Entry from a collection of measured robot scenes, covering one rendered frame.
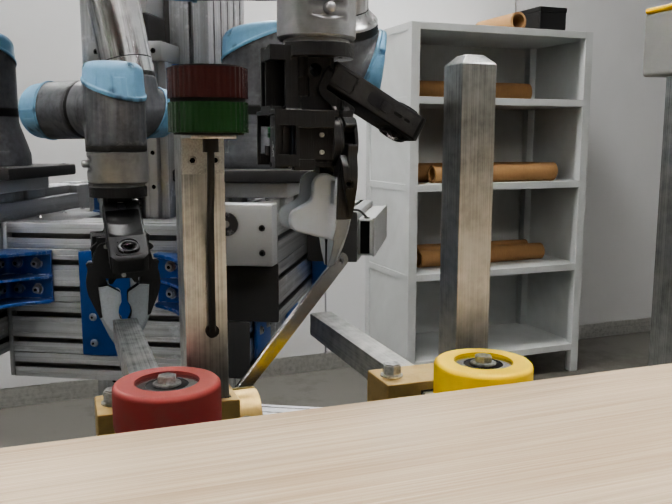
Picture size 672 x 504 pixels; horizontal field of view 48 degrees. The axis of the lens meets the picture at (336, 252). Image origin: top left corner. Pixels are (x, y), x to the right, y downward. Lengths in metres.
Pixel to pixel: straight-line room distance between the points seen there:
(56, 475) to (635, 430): 0.36
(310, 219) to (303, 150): 0.07
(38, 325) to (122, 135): 0.52
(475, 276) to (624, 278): 3.78
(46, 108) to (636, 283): 3.86
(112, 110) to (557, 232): 3.04
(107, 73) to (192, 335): 0.43
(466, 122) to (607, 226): 3.67
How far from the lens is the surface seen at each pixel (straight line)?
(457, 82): 0.70
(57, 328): 1.37
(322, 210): 0.72
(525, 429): 0.52
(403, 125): 0.75
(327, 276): 0.75
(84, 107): 0.99
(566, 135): 3.74
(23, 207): 1.44
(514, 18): 3.59
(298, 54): 0.71
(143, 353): 0.84
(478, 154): 0.70
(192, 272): 0.62
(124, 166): 0.97
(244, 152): 1.21
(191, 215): 0.62
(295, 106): 0.72
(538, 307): 3.96
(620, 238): 4.42
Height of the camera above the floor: 1.09
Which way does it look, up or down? 9 degrees down
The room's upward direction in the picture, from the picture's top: straight up
